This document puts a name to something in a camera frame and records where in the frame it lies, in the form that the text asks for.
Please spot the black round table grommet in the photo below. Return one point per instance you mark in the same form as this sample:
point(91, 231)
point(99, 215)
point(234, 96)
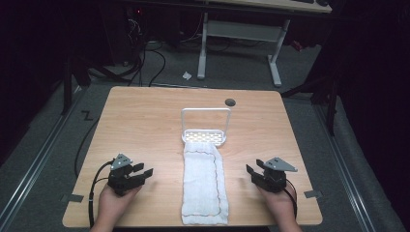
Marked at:
point(230, 102)

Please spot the black zigzag floor tape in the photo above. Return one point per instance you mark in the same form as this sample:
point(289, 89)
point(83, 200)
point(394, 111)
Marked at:
point(87, 115)

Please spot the person's left hand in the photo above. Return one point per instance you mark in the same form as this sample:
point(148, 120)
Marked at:
point(111, 206)

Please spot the dark computer tower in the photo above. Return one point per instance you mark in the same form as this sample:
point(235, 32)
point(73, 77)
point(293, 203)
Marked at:
point(124, 35)

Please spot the crumpled white paper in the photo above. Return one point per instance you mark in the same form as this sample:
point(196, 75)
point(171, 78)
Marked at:
point(187, 75)

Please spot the small red object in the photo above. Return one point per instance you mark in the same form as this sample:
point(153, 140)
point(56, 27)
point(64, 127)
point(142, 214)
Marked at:
point(297, 45)

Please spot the white towel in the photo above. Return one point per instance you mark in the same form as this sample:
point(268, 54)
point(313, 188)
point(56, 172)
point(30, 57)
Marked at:
point(203, 183)

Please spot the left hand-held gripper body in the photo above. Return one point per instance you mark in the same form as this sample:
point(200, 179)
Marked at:
point(121, 180)

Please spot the black keyboard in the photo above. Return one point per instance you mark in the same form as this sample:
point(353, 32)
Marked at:
point(303, 1)

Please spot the metal floor rail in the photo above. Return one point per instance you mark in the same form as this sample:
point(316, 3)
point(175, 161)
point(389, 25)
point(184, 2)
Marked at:
point(35, 161)
point(345, 167)

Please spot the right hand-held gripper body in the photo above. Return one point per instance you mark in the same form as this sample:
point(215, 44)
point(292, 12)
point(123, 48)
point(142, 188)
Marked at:
point(273, 180)

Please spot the white towel rack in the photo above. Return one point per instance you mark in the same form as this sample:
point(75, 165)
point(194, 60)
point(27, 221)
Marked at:
point(203, 138)

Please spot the white-legged wooden desk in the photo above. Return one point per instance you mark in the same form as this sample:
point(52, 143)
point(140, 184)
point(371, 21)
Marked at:
point(241, 30)

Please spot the grey tape piece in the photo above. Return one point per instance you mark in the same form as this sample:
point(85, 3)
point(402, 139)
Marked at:
point(313, 194)
point(73, 197)

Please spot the black computer mouse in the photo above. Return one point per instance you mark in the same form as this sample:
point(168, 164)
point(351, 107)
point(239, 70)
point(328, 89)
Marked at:
point(322, 3)

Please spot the black metal stand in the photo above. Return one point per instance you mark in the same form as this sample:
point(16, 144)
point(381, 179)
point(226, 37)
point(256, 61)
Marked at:
point(330, 96)
point(67, 87)

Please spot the person's right hand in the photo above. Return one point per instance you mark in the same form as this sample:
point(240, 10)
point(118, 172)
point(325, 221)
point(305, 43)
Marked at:
point(283, 206)

